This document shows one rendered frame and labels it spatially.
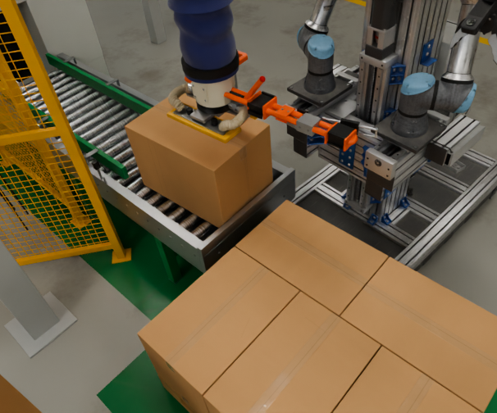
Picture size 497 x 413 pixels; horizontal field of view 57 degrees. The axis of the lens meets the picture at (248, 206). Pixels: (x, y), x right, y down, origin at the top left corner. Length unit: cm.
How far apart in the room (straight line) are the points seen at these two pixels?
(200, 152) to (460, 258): 168
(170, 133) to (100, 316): 117
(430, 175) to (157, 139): 173
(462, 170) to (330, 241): 128
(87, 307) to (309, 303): 141
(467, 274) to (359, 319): 109
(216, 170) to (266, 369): 84
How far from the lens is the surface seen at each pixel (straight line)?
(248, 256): 216
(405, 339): 198
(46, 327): 287
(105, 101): 347
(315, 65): 219
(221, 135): 186
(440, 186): 307
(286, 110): 175
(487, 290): 290
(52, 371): 276
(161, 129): 229
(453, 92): 194
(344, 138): 160
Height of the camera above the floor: 225
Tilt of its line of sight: 46 degrees down
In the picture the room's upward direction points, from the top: 7 degrees counter-clockwise
